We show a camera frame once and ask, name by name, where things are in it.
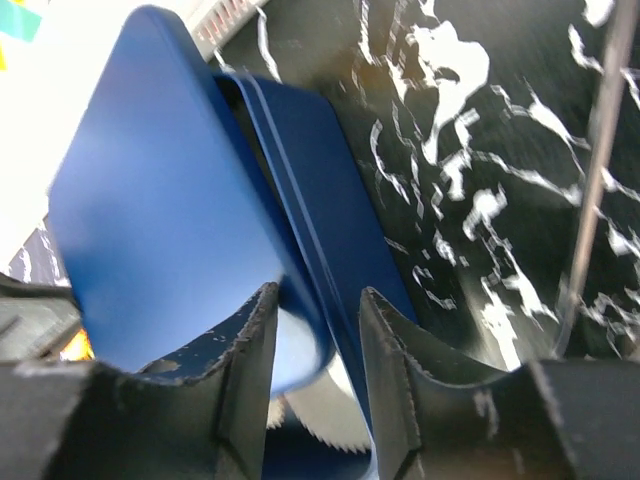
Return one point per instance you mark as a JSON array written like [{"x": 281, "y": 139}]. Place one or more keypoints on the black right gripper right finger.
[{"x": 439, "y": 414}]

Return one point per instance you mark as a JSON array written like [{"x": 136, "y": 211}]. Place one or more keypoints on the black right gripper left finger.
[{"x": 198, "y": 413}]

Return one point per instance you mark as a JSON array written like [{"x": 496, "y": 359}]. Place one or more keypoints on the blue tin lid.
[{"x": 163, "y": 217}]

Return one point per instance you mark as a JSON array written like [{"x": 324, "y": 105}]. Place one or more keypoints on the white paper cup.
[{"x": 327, "y": 409}]

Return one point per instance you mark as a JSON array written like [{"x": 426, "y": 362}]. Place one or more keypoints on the steel baking tray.
[{"x": 41, "y": 322}]

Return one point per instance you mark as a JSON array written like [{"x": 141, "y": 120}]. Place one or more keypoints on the blue cookie tin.
[{"x": 328, "y": 210}]

